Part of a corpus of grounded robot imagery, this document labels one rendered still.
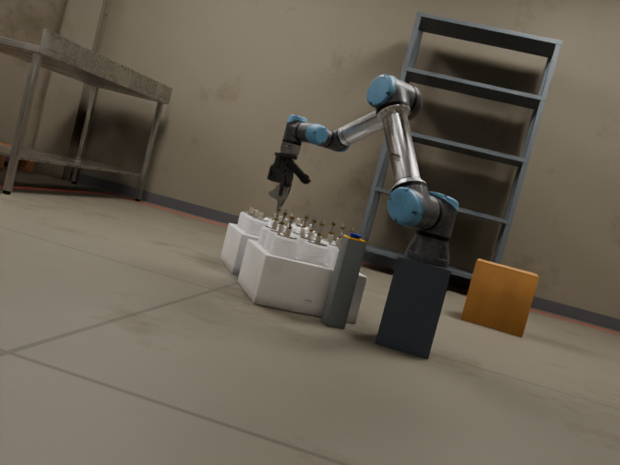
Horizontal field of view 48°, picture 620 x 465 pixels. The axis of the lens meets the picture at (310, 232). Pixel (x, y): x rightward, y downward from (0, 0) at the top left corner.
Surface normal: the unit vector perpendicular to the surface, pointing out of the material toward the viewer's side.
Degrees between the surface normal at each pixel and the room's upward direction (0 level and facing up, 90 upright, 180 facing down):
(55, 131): 90
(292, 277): 90
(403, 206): 96
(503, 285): 90
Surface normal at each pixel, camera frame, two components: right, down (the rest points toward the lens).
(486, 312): -0.27, 0.00
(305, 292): 0.25, 0.13
